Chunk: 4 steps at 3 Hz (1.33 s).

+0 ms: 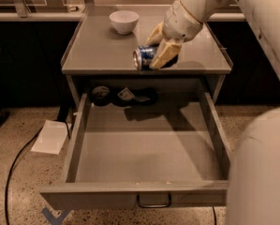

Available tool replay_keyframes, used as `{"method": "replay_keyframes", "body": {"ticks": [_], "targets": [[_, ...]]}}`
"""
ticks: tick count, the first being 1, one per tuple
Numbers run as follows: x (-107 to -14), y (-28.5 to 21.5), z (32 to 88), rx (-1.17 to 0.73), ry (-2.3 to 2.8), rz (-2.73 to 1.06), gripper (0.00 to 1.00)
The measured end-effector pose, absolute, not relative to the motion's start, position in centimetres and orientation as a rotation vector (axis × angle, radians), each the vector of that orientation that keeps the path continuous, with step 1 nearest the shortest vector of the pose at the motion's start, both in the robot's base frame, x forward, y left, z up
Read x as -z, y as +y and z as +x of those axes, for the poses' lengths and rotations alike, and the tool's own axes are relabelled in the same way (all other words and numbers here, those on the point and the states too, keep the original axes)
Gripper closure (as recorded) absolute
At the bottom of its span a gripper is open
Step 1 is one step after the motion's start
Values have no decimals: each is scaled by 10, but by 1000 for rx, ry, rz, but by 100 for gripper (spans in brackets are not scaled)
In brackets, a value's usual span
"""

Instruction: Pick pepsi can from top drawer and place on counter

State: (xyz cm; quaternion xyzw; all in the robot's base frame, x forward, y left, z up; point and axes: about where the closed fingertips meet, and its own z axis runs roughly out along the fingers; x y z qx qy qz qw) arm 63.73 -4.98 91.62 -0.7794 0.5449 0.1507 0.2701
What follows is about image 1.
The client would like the white ceramic bowl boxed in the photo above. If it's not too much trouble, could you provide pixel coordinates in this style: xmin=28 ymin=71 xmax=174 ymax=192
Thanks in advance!
xmin=110 ymin=10 xmax=140 ymax=35

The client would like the light rail counter left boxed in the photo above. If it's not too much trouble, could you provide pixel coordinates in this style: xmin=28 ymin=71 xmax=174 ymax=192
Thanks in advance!
xmin=0 ymin=0 xmax=85 ymax=22

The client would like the light rail counter right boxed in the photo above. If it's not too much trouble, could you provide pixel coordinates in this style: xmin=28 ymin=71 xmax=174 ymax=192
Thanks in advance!
xmin=208 ymin=5 xmax=245 ymax=22

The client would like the grey open top drawer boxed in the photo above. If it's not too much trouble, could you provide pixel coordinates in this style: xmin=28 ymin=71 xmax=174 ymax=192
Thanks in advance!
xmin=40 ymin=79 xmax=231 ymax=210

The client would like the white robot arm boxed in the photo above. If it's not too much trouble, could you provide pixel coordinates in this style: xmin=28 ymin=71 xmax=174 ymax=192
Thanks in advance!
xmin=146 ymin=0 xmax=280 ymax=225

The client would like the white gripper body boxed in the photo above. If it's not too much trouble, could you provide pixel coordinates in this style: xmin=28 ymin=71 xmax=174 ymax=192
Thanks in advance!
xmin=163 ymin=0 xmax=203 ymax=41

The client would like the black floor cable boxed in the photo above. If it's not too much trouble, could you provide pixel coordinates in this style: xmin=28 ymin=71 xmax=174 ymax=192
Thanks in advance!
xmin=4 ymin=127 xmax=44 ymax=225

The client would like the blue pepsi can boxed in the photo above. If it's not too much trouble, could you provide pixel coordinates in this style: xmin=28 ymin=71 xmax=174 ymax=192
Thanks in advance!
xmin=133 ymin=46 xmax=157 ymax=70

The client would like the black bundle with white tag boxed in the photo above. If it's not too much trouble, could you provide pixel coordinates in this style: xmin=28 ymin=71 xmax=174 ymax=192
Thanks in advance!
xmin=111 ymin=87 xmax=158 ymax=107

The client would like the grey cabinet counter unit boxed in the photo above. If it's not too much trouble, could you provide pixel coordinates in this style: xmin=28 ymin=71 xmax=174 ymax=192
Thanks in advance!
xmin=62 ymin=5 xmax=232 ymax=104

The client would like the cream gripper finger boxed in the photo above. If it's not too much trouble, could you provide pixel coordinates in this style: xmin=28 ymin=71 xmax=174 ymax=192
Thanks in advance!
xmin=149 ymin=38 xmax=183 ymax=69
xmin=145 ymin=22 xmax=163 ymax=46

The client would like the light rail counter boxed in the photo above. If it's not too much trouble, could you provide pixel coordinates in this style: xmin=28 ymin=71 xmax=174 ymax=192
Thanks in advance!
xmin=0 ymin=0 xmax=85 ymax=22
xmin=208 ymin=5 xmax=245 ymax=22

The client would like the metal drawer handle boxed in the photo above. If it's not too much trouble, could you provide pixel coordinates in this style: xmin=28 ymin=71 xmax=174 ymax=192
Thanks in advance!
xmin=136 ymin=194 xmax=172 ymax=209

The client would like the black tape roll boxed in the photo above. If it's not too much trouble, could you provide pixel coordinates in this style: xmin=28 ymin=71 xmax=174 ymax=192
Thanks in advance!
xmin=91 ymin=86 xmax=111 ymax=106

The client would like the blue tape floor marker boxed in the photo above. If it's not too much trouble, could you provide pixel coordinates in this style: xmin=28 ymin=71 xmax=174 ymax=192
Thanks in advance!
xmin=41 ymin=207 xmax=70 ymax=225

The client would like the white paper sheet on floor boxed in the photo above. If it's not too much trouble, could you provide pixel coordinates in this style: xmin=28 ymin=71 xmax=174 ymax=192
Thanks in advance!
xmin=31 ymin=120 xmax=71 ymax=155

